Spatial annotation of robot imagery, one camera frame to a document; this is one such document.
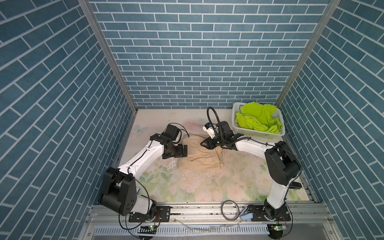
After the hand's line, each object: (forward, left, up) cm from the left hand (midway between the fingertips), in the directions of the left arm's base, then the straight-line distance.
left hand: (181, 153), depth 85 cm
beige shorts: (0, -11, -6) cm, 13 cm away
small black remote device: (-17, -63, -6) cm, 65 cm away
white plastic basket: (+16, -48, -4) cm, 51 cm away
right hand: (+9, -12, 0) cm, 15 cm away
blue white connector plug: (-31, -34, -8) cm, 46 cm away
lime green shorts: (+33, -53, -4) cm, 63 cm away
